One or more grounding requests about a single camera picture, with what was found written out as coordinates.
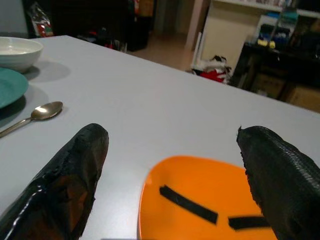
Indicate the cardboard box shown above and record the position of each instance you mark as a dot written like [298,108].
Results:
[303,96]

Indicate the yellow sponge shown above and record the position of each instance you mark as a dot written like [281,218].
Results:
[262,43]

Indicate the metal spoon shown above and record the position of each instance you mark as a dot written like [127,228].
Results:
[37,115]

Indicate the orange plastic plate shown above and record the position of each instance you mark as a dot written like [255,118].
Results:
[197,200]

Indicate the red and green printed bag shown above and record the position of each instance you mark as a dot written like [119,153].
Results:
[41,23]

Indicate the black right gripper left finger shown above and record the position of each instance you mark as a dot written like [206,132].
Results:
[62,185]

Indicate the black shelf unit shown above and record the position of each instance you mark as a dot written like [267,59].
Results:
[280,67]

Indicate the teal plate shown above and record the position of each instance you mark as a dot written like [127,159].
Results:
[10,87]

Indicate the dark cabinet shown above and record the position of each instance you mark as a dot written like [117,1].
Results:
[100,22]

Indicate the red and white clothes pile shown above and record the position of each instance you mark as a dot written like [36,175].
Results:
[215,71]

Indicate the black tape strip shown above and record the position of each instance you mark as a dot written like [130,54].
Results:
[187,203]
[247,222]

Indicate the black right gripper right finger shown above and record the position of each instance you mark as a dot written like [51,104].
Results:
[282,180]

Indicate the white ceramic bowl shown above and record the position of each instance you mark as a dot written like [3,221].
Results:
[17,53]

